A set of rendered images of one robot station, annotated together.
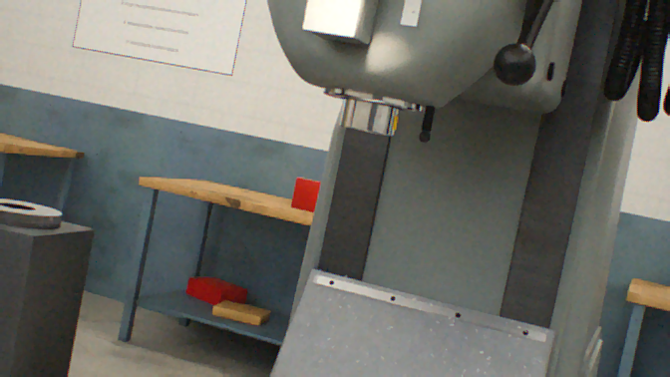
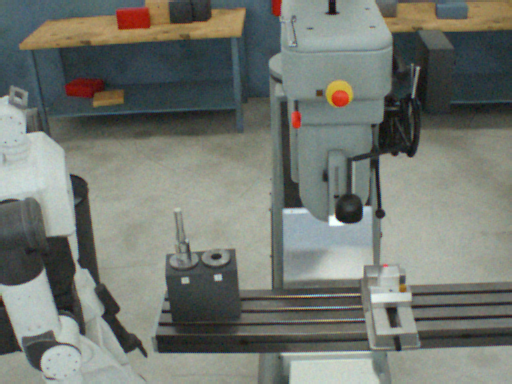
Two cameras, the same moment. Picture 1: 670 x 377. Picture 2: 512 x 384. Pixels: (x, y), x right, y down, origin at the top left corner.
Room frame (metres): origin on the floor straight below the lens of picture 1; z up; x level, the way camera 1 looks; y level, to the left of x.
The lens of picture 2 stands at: (-0.78, 0.64, 2.33)
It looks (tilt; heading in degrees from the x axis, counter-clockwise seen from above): 30 degrees down; 345
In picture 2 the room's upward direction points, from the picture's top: 4 degrees counter-clockwise
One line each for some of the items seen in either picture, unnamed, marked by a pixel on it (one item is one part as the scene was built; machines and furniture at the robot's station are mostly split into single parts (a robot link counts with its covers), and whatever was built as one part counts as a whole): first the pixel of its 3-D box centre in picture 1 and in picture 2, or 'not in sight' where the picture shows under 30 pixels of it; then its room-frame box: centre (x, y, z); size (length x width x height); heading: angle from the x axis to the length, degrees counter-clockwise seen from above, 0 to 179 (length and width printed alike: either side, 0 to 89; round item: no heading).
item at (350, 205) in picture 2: not in sight; (349, 205); (0.55, 0.03, 1.45); 0.07 x 0.07 x 0.06
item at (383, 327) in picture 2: not in sight; (388, 300); (0.67, -0.17, 0.99); 0.35 x 0.15 x 0.11; 162
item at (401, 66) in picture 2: not in sight; (387, 45); (0.74, -0.17, 1.79); 0.45 x 0.04 x 0.04; 160
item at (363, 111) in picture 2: not in sight; (332, 84); (0.80, -0.03, 1.68); 0.34 x 0.24 x 0.10; 160
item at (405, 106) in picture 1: (373, 99); not in sight; (0.76, -0.02, 1.31); 0.09 x 0.09 x 0.01
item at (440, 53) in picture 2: not in sight; (434, 71); (0.93, -0.43, 1.62); 0.20 x 0.09 x 0.21; 160
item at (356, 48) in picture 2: not in sight; (332, 41); (0.77, -0.02, 1.81); 0.47 x 0.26 x 0.16; 160
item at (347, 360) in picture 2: not in sight; (331, 341); (0.76, -0.02, 0.80); 0.50 x 0.35 x 0.12; 160
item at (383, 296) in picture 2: not in sight; (390, 296); (0.64, -0.16, 1.03); 0.12 x 0.06 x 0.04; 72
